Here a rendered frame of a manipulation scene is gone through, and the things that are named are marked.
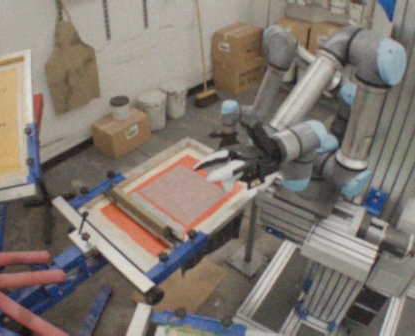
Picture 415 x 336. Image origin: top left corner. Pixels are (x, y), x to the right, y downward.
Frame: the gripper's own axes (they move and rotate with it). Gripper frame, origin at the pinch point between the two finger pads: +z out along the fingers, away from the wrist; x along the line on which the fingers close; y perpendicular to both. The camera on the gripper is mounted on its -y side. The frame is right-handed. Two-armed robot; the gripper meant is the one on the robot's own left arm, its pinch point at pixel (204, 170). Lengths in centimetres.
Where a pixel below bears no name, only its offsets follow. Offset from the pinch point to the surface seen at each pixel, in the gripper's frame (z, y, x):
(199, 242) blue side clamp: -17, 63, 40
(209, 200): -37, 64, 64
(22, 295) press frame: 57, 60, 49
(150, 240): -2, 65, 56
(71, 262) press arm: 33, 58, 54
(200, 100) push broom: -171, 119, 301
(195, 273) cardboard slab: -41, 154, 99
